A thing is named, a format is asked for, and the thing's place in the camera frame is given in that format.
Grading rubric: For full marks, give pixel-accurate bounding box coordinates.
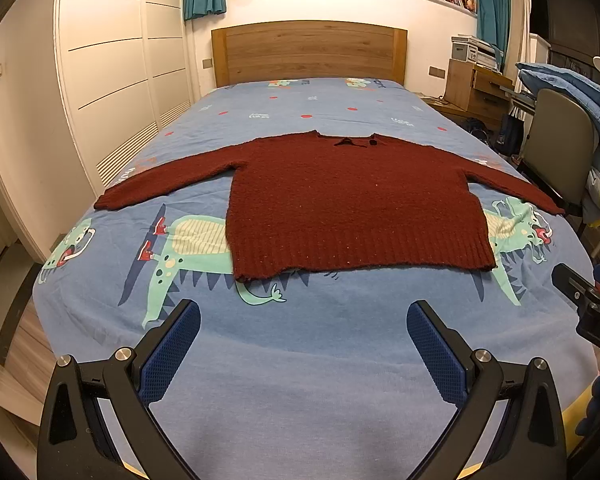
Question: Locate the grey printer on cabinet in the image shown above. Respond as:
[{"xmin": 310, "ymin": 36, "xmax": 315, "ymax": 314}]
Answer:
[{"xmin": 451, "ymin": 35, "xmax": 502, "ymax": 72}]

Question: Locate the wooden bedside cabinet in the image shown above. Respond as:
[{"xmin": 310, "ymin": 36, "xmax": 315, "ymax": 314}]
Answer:
[{"xmin": 422, "ymin": 58, "xmax": 515, "ymax": 132}]

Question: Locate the grey chair with black legs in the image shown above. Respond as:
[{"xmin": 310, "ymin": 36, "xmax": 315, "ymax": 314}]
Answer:
[{"xmin": 518, "ymin": 89, "xmax": 598, "ymax": 217}]

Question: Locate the dark red knit sweater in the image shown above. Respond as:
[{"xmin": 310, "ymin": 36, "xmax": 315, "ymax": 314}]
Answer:
[{"xmin": 96, "ymin": 131, "xmax": 558, "ymax": 282}]

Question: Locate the white built-in wardrobe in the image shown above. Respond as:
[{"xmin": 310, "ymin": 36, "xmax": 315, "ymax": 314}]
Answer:
[{"xmin": 54, "ymin": 0, "xmax": 194, "ymax": 193}]

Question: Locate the teal right curtain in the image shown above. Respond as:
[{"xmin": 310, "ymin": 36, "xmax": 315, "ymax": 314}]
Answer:
[{"xmin": 477, "ymin": 0, "xmax": 510, "ymax": 70}]

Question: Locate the black backpack on floor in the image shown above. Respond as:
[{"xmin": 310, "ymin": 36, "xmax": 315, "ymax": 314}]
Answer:
[{"xmin": 462, "ymin": 117, "xmax": 498, "ymax": 151}]

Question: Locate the wooden headboard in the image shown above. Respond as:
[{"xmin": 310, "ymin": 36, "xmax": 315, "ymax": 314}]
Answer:
[{"xmin": 211, "ymin": 20, "xmax": 407, "ymax": 87}]

